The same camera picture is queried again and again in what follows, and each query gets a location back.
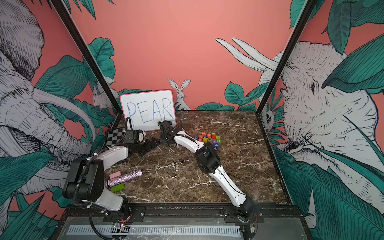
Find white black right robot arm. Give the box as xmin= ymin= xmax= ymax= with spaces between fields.
xmin=158 ymin=120 xmax=257 ymax=223

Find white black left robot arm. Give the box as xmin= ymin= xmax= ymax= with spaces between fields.
xmin=63 ymin=138 xmax=161 ymax=223

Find black white checkerboard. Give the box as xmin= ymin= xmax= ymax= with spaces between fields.
xmin=105 ymin=128 xmax=126 ymax=148

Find pink block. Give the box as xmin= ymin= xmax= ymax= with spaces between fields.
xmin=109 ymin=171 xmax=122 ymax=180

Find pink framed whiteboard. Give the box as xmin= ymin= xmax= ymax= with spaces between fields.
xmin=120 ymin=90 xmax=176 ymax=131

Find glittery purple tube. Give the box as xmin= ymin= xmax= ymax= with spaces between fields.
xmin=107 ymin=170 xmax=143 ymax=188

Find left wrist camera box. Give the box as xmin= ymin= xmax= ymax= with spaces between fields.
xmin=122 ymin=130 xmax=146 ymax=144

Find black mounting rail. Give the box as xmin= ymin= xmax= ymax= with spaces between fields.
xmin=60 ymin=203 xmax=305 ymax=225

